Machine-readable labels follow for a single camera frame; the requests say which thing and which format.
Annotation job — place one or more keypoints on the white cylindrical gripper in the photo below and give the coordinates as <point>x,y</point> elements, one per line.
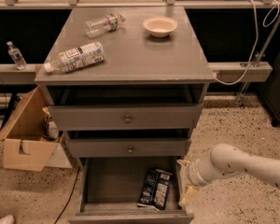
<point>192,172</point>

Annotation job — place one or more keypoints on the blue chip bag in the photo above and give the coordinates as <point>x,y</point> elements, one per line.
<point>156,189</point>

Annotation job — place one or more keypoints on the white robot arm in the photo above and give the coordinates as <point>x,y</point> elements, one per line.
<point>226,161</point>

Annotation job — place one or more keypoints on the grey middle drawer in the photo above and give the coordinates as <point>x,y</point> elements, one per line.
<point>127,147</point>

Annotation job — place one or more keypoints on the grey top drawer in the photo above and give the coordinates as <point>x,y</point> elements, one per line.
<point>107,117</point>

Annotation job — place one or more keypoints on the grey open bottom drawer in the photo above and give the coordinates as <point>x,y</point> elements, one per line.
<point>111,188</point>

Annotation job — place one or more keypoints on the grey wooden drawer cabinet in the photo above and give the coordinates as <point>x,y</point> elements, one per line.
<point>138,69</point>

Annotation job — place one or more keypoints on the dark cabinet at right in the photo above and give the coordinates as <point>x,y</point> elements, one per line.
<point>270,92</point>

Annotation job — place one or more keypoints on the metal diagonal pole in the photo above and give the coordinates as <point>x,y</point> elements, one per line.
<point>275,22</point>

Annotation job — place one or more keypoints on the white paper bowl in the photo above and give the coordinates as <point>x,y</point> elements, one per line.
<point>160,26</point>

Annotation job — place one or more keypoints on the white labelled plastic bottle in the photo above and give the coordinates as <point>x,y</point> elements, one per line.
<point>76,58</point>

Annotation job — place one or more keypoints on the open cardboard box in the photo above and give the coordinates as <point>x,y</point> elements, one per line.
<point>24,146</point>

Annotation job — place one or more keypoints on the clear crushed water bottle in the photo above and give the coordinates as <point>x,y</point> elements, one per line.
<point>104,24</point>

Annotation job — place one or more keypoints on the red white object on floor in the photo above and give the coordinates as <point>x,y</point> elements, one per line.
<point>9,219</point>

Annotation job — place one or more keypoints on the small upright water bottle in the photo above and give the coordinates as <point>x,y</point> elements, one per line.
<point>16,56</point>

